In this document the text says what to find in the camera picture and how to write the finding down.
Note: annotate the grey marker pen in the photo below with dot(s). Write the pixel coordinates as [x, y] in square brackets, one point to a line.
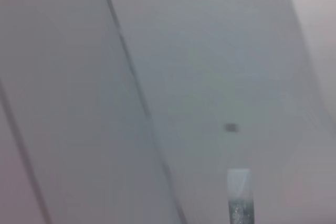
[240, 203]

